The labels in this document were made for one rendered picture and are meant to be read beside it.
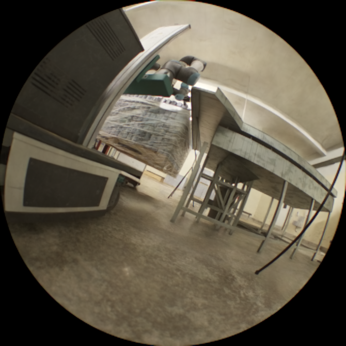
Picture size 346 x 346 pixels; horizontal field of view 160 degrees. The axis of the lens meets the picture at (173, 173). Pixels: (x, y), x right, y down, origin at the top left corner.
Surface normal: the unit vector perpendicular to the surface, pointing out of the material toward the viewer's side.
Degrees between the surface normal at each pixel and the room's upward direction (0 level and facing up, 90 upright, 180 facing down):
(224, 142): 90
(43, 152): 90
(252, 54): 180
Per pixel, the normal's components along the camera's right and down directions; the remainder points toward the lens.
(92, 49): 0.89, 0.36
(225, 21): -0.40, 0.92
